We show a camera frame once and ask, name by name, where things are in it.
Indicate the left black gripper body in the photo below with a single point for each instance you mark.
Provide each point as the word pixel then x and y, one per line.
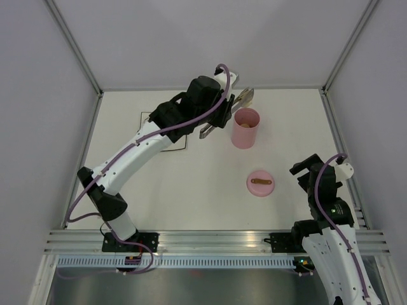
pixel 219 118

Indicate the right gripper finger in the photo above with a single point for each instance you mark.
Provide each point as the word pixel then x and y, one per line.
pixel 305 164
pixel 304 182

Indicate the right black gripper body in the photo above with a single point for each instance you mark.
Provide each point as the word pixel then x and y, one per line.
pixel 311 196

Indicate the pink cylindrical lunch box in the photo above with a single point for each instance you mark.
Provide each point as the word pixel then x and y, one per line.
pixel 244 138

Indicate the metal tongs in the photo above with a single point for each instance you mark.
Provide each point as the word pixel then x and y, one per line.
pixel 244 100

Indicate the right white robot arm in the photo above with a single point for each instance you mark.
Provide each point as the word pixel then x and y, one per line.
pixel 329 238

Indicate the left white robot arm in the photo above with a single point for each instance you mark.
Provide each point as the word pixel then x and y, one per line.
pixel 208 100

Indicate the white square plate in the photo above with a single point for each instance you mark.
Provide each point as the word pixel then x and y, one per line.
pixel 181 144

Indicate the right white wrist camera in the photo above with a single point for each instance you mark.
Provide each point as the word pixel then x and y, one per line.
pixel 343 172

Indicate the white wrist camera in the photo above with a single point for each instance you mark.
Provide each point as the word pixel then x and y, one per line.
pixel 343 172
pixel 221 77

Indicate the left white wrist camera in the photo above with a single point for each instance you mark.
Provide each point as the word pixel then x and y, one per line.
pixel 221 77

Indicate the pink lid with brown handle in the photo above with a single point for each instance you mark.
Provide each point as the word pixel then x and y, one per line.
pixel 260 183

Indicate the right aluminium frame post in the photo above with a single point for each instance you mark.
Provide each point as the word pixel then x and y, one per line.
pixel 362 22

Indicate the aluminium frame post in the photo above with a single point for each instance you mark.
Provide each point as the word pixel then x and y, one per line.
pixel 61 23
pixel 362 22

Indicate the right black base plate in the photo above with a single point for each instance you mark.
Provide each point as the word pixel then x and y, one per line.
pixel 283 243

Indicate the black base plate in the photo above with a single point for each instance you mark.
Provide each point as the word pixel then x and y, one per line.
pixel 148 239
pixel 283 243

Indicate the aluminium front rail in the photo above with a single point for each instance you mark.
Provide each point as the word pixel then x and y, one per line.
pixel 170 242

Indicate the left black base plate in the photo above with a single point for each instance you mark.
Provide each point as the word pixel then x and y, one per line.
pixel 148 239

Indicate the left aluminium frame post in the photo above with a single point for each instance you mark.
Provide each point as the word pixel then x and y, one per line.
pixel 61 23

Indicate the white slotted cable duct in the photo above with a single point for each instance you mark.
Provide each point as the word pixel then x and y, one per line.
pixel 179 261

